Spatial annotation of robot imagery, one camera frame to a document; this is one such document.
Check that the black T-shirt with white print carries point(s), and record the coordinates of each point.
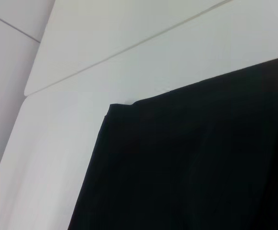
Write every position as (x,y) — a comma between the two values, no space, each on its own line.
(189,155)

